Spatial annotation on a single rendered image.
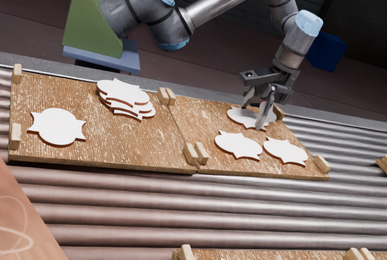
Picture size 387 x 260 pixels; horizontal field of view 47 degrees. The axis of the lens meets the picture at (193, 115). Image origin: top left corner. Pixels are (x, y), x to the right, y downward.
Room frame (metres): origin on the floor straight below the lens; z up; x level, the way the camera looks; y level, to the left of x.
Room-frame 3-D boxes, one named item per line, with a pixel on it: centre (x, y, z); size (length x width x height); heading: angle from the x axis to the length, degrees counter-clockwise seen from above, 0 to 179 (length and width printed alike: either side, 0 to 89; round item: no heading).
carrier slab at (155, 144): (0.92, 0.21, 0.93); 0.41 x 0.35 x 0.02; 119
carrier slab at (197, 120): (1.13, -0.15, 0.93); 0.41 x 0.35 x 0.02; 120
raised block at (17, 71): (0.95, 0.44, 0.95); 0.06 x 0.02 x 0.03; 29
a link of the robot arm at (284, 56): (1.25, -0.19, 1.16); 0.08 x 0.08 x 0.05
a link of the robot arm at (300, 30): (1.25, -0.20, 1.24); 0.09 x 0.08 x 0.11; 24
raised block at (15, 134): (0.71, 0.31, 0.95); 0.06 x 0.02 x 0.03; 29
